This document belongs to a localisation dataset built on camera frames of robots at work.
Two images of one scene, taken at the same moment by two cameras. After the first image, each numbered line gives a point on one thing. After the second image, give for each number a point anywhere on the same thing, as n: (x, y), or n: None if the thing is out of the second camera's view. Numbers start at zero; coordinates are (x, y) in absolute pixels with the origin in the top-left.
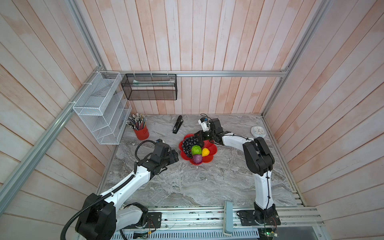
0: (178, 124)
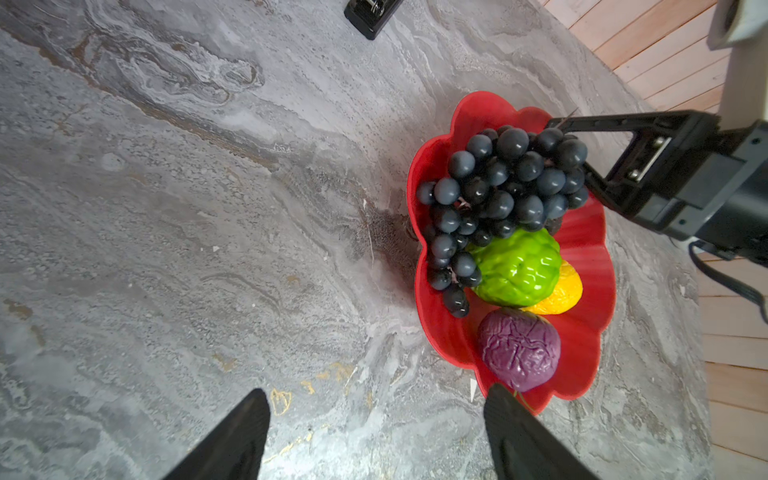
0: (368, 16)
